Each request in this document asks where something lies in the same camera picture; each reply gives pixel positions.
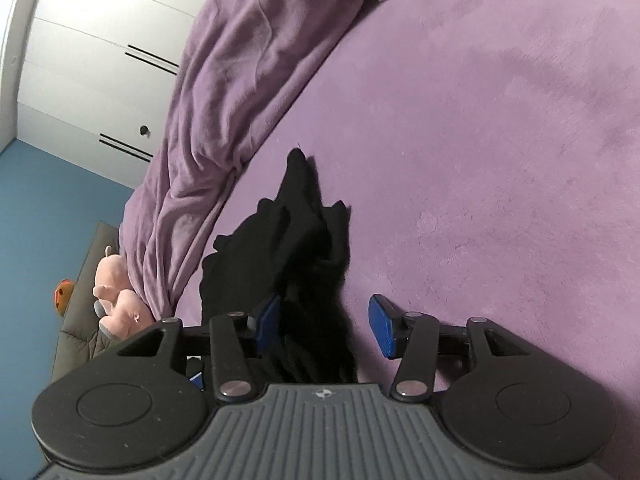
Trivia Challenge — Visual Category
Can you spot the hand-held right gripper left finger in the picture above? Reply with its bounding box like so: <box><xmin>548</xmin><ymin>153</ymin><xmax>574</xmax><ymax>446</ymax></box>
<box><xmin>116</xmin><ymin>294</ymin><xmax>282</xmax><ymax>403</ymax></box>

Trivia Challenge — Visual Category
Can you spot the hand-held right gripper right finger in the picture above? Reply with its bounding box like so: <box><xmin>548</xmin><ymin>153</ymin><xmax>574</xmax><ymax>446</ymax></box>
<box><xmin>368</xmin><ymin>294</ymin><xmax>527</xmax><ymax>402</ymax></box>

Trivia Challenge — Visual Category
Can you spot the black garment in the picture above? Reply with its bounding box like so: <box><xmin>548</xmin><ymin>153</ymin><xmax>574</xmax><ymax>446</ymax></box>
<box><xmin>199</xmin><ymin>147</ymin><xmax>359</xmax><ymax>386</ymax></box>

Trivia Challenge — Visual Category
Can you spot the pink plush toy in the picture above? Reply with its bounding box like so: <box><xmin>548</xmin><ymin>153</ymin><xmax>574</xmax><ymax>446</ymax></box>
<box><xmin>92</xmin><ymin>246</ymin><xmax>157</xmax><ymax>342</ymax></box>

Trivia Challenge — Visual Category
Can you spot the orange toy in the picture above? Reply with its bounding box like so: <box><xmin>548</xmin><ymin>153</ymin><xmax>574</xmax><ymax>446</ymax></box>
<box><xmin>53</xmin><ymin>280</ymin><xmax>76</xmax><ymax>317</ymax></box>

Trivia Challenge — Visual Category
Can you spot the crumpled purple blanket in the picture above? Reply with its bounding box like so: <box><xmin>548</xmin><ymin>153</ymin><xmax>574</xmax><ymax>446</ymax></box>
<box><xmin>120</xmin><ymin>0</ymin><xmax>436</xmax><ymax>322</ymax></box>

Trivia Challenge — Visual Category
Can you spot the white wardrobe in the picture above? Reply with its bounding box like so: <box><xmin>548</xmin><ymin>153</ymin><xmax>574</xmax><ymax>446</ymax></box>
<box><xmin>0</xmin><ymin>0</ymin><xmax>236</xmax><ymax>192</ymax></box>

